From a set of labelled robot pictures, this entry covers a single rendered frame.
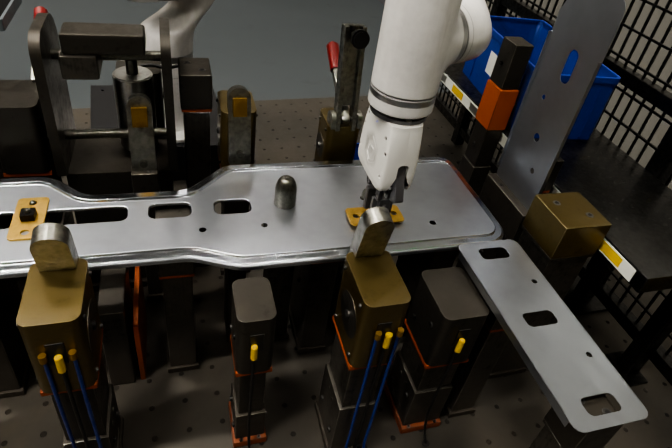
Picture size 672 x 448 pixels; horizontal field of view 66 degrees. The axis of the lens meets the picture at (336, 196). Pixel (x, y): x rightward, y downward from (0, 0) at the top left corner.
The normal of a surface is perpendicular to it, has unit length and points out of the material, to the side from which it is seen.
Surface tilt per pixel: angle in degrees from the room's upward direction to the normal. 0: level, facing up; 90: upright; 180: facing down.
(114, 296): 0
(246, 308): 0
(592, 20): 90
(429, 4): 90
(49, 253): 102
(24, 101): 0
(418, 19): 90
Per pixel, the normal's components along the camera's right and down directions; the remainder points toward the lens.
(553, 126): -0.96, 0.06
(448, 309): 0.13, -0.79
